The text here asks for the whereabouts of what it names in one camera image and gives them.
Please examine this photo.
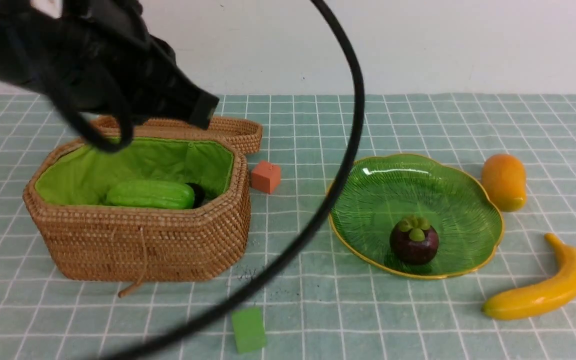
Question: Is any green plastic cucumber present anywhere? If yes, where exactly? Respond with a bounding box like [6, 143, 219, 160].
[104, 179, 195, 210]

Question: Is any yellow plastic banana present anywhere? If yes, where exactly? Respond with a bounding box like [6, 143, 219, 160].
[481, 232, 576, 321]

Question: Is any green glass leaf plate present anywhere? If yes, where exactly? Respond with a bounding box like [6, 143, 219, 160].
[329, 153, 505, 280]

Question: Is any orange foam cube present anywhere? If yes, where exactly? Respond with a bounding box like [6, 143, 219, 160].
[250, 160, 282, 194]

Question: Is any purple plastic mangosteen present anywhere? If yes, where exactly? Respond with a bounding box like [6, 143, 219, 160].
[390, 215, 440, 265]

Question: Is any green foam cube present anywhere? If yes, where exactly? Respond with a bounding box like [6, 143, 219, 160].
[231, 306, 267, 354]

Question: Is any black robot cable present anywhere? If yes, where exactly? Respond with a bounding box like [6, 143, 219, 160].
[93, 0, 367, 360]

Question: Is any orange plastic mango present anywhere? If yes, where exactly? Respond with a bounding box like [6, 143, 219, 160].
[480, 153, 527, 213]

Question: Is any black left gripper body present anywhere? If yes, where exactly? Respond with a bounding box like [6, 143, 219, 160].
[0, 0, 219, 130]

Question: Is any woven wicker basket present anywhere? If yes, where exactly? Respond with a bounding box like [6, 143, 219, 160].
[22, 127, 251, 283]

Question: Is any woven wicker basket lid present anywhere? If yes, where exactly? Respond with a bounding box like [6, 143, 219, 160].
[87, 112, 264, 155]

